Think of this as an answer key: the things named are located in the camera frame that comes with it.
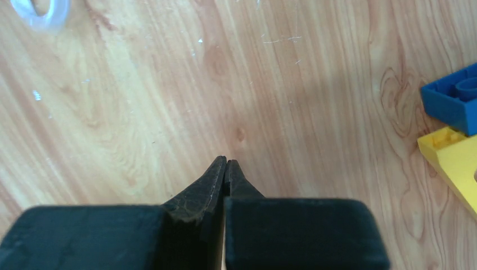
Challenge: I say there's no blue toy block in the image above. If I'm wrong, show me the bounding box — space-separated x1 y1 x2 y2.
421 64 476 136

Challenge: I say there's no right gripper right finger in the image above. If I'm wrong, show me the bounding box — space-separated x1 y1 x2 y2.
224 160 391 269

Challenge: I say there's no black white sneaker with laces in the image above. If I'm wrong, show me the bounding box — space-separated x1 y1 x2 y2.
10 0 71 32

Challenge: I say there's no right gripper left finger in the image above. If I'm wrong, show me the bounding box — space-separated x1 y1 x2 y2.
1 156 227 269

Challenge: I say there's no yellow toy handle piece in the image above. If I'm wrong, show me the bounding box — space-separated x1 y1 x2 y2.
417 127 476 218

